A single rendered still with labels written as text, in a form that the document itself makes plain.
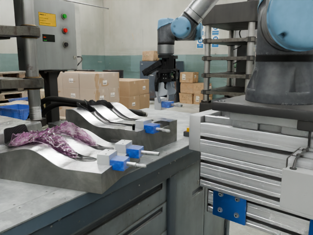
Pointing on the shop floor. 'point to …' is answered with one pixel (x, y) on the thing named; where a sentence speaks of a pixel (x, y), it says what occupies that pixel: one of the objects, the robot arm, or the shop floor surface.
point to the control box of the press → (51, 44)
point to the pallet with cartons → (134, 93)
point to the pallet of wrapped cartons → (88, 86)
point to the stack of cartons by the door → (191, 88)
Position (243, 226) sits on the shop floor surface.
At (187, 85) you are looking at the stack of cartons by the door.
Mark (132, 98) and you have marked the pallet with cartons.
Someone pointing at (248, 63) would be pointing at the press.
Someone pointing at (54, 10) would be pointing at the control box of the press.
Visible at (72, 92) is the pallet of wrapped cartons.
